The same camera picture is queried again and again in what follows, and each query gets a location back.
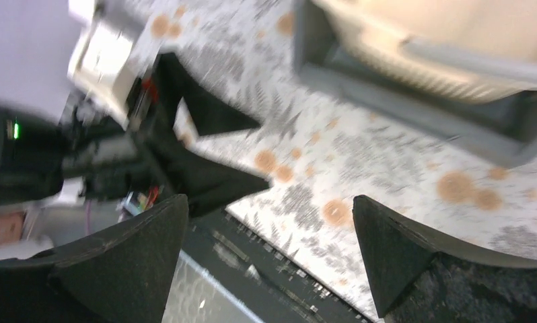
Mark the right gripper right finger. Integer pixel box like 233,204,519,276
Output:
353,195,537,323

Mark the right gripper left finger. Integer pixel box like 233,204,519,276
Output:
0,194,188,322

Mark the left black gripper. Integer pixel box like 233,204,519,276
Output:
62,52,269,218

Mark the floral patterned table mat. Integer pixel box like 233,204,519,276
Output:
127,1,537,321

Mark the grey plastic tray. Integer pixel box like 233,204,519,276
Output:
293,1,537,168

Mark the cream perforated plastic basket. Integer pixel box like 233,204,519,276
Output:
317,0,537,103

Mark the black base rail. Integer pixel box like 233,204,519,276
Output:
183,211,370,322

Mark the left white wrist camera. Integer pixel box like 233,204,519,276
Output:
68,0,145,129

